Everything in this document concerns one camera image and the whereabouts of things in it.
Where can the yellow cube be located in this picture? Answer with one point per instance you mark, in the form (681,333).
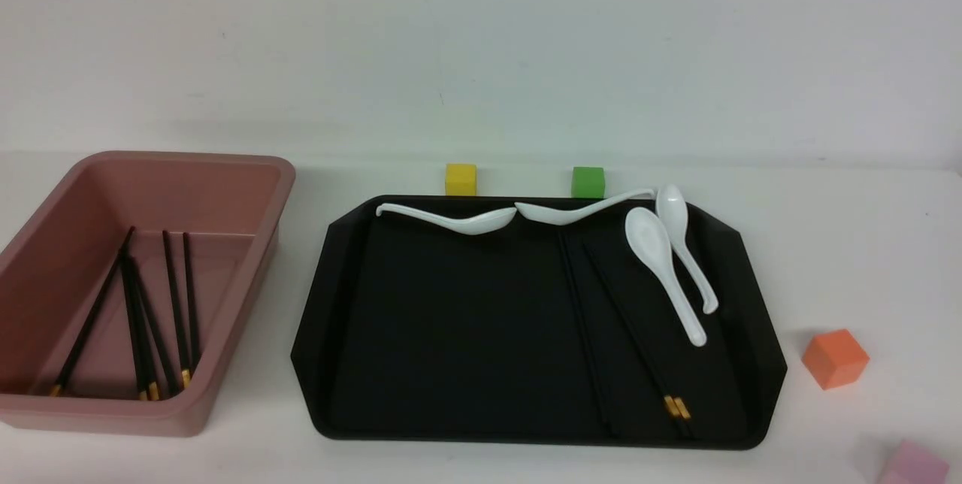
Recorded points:
(460,179)

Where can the pink plastic bin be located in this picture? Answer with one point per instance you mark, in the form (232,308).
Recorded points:
(52,270)

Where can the black plastic tray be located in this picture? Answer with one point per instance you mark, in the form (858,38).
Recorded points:
(530,334)

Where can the white spoon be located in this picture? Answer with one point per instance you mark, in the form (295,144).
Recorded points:
(558,217)
(484,223)
(648,240)
(672,209)

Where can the white spoon front right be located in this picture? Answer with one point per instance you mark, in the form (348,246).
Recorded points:
(648,240)

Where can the white spoon far right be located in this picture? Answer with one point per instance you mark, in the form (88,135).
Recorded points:
(672,209)

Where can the orange cube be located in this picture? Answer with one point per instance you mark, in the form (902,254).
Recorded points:
(835,359)

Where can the green cube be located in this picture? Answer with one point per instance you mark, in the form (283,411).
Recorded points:
(588,183)

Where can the pink cube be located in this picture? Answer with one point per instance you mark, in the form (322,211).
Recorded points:
(912,463)

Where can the white spoon centre top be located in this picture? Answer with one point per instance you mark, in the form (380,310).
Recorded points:
(558,217)

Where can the white spoon far left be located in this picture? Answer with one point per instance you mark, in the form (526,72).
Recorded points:
(484,223)

